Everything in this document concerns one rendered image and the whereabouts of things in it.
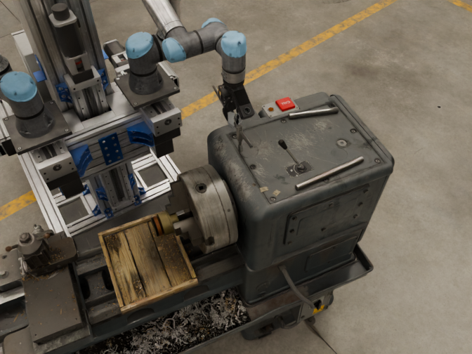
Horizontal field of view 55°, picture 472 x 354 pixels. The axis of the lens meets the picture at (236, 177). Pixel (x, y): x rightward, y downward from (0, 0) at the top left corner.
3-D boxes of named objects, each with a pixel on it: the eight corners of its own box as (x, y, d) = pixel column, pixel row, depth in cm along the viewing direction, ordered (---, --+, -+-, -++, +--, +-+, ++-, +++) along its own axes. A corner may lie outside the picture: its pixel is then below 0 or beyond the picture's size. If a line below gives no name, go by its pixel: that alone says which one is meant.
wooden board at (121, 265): (168, 213, 197) (167, 208, 193) (199, 284, 176) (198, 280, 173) (99, 238, 189) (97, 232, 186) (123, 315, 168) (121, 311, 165)
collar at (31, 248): (39, 231, 161) (36, 227, 159) (43, 249, 156) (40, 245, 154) (15, 239, 159) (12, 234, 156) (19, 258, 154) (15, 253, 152)
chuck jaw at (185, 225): (200, 212, 168) (212, 234, 160) (201, 221, 171) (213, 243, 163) (171, 222, 165) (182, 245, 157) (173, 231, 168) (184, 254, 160)
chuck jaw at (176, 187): (194, 202, 173) (185, 173, 170) (197, 205, 169) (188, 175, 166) (166, 212, 170) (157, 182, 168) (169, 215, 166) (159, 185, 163)
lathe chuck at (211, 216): (199, 194, 194) (197, 150, 168) (227, 258, 178) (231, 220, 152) (178, 201, 192) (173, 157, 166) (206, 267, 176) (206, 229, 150)
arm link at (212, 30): (189, 22, 144) (205, 40, 138) (220, 12, 147) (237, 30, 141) (191, 43, 150) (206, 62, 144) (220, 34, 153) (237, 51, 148)
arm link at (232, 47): (237, 25, 140) (251, 39, 135) (237, 55, 149) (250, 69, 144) (215, 32, 138) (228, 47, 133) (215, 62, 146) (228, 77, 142)
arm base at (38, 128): (12, 120, 189) (3, 102, 181) (48, 107, 194) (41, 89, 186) (23, 143, 181) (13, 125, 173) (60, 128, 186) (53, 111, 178)
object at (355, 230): (298, 238, 290) (319, 146, 222) (338, 303, 263) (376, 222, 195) (211, 272, 274) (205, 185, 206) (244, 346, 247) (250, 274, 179)
